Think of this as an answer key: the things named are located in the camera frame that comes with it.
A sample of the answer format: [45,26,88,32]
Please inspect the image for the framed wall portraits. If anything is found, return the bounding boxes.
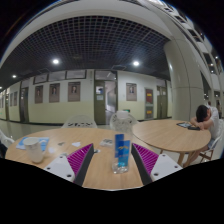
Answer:
[8,81,138,108]

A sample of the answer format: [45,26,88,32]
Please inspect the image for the black bag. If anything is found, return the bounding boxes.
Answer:
[0,142,7,159]

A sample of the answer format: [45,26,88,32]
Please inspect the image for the person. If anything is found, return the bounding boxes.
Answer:
[183,104,224,168]

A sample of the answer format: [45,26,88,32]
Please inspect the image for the white folding chair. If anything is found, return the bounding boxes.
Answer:
[199,128,224,164]

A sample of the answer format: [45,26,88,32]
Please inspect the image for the open green door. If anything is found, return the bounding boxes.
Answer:
[93,79,119,126]

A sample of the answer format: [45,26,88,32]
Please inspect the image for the white cup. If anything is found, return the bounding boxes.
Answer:
[22,136,46,164]

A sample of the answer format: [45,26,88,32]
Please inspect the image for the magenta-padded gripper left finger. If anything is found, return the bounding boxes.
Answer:
[43,143,95,187]

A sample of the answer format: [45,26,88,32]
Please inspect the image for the red notice board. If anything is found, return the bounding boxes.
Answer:
[145,88,155,105]

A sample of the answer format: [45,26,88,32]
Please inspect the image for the round wooden table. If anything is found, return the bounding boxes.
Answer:
[132,118,213,168]

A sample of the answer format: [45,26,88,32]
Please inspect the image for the blue and white booklet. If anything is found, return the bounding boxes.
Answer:
[15,135,51,151]

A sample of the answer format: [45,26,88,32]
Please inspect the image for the dark pouch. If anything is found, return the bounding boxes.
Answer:
[187,125,202,132]

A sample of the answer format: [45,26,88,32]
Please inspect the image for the small card pack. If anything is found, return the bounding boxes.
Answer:
[99,138,115,148]

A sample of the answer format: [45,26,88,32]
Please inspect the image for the tablet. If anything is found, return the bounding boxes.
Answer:
[176,121,193,129]

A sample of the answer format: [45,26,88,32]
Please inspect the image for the clear bottle with blue label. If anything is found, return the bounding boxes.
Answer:
[111,110,134,175]

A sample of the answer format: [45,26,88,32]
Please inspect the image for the ceiling lights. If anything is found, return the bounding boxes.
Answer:
[10,57,141,80]

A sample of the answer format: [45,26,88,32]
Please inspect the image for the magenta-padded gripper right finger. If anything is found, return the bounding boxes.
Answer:
[131,143,183,186]

